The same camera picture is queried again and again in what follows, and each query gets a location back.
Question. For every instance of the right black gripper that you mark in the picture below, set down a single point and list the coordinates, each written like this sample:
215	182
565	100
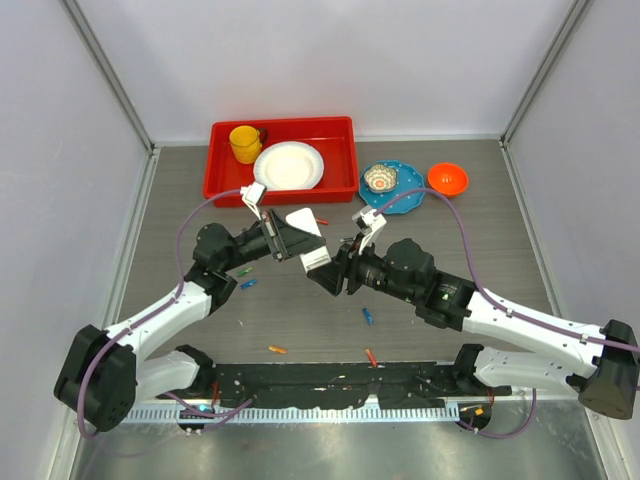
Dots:
352	261

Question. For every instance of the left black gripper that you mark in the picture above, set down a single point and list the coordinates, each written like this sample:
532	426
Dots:
288	241

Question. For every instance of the white remote control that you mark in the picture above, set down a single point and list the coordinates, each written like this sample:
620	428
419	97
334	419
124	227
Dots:
303	239

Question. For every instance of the orange battery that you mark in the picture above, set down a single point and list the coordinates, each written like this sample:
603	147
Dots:
278	350

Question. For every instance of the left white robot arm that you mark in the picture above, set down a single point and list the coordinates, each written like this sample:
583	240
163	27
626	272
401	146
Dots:
108	371

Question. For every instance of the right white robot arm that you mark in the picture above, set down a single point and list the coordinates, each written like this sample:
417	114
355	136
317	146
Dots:
599	365

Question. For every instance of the blue battery right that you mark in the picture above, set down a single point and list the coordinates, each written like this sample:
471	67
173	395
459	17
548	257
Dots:
368	317

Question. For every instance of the blue battery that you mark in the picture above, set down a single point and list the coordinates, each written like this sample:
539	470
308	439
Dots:
248	284
368	317

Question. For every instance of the blue battery left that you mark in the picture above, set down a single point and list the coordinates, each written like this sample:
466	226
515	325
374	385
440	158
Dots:
248	284

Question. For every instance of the white paper plate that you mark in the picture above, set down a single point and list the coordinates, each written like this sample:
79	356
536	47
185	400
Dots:
288	166

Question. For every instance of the red plastic tray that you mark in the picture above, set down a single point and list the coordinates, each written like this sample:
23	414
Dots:
332	137

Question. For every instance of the red battery near base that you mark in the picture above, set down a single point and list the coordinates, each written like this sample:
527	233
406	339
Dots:
371	357

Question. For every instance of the blue dotted plate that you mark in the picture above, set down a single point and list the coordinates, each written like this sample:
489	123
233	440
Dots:
405	200

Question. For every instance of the small patterned bowl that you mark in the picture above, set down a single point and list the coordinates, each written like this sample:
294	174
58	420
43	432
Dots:
380	178

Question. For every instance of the yellow mug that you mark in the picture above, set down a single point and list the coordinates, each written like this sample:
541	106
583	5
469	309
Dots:
247	143

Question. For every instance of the orange plastic bowl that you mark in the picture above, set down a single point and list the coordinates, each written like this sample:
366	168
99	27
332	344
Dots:
448	179

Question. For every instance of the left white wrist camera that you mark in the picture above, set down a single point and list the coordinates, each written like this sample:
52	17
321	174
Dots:
252	196

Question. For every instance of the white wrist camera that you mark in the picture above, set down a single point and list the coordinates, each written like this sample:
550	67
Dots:
370	223
252	196

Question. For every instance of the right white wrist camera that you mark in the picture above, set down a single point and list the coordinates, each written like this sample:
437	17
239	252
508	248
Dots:
370	223

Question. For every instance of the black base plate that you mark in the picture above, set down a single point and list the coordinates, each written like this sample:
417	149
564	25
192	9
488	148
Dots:
337	386

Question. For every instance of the slotted cable duct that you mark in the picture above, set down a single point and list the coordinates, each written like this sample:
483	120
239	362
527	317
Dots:
369	413

